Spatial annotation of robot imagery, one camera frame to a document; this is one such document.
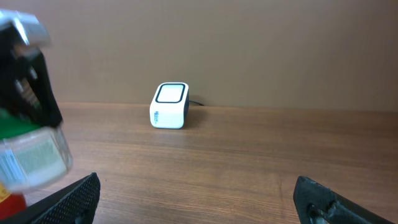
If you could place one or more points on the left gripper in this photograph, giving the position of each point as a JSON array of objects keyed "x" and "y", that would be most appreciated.
[{"x": 26, "y": 92}]

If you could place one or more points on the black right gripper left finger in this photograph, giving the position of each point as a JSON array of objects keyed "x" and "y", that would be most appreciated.
[{"x": 74, "y": 204}]

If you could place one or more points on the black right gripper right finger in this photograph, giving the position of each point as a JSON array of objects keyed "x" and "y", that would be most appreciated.
[{"x": 315, "y": 203}]

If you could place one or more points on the green lid glass jar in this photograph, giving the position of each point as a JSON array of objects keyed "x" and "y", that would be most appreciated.
[{"x": 32, "y": 156}]

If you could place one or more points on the red yellow sauce bottle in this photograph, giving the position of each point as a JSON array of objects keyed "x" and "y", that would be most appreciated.
[{"x": 11, "y": 203}]

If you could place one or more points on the white barcode scanner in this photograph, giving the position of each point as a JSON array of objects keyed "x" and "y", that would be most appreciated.
[{"x": 169, "y": 106}]

